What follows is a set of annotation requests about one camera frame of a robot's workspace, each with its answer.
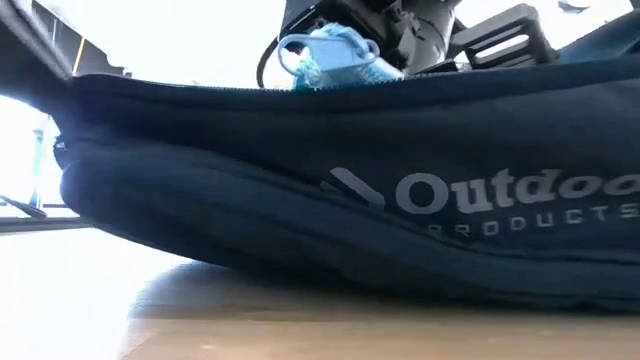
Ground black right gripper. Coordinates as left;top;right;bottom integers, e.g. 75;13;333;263
278;0;464;72

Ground white mesh pouch blue zipper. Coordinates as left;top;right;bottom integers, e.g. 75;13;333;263
276;21;407;92

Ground navy blue backpack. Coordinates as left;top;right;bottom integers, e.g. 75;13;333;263
51;8;640;315

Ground dark slotted mounting bracket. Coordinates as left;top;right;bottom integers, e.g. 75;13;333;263
446;3;557;71

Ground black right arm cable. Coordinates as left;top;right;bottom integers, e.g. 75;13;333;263
256;35;282;90

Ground yellow hanging cable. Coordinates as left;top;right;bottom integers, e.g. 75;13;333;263
73;35;85;75

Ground black aluminium table frame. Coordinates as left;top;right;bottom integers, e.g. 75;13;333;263
0;193;94;235

